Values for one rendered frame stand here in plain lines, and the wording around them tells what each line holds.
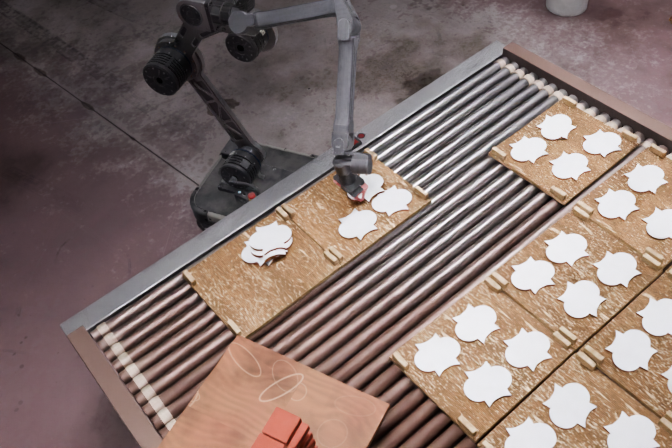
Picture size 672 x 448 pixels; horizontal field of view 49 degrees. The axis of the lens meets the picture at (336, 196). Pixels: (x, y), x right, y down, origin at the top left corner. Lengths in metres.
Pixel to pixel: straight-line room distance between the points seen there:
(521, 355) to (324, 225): 0.80
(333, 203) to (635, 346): 1.08
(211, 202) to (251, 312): 1.38
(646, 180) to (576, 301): 0.58
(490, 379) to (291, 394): 0.57
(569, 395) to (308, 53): 3.19
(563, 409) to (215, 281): 1.15
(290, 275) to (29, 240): 2.10
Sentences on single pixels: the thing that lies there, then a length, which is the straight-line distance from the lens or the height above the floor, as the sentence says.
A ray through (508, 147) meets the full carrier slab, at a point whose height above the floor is 0.94.
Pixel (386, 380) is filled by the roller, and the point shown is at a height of 0.92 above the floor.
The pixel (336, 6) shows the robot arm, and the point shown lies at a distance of 2.46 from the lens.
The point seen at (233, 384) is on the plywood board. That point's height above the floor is 1.04.
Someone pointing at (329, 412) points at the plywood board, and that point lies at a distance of 2.07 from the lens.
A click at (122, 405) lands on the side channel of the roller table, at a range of 2.33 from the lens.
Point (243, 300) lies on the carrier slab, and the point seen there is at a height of 0.94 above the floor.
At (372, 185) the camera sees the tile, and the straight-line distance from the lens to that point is 2.63.
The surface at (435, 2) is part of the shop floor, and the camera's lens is 5.19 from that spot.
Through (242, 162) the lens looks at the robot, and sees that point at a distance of 3.59.
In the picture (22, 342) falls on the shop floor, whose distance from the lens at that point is 3.86.
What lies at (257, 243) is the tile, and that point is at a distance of 2.49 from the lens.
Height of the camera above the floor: 2.89
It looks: 48 degrees down
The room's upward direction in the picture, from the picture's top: 9 degrees counter-clockwise
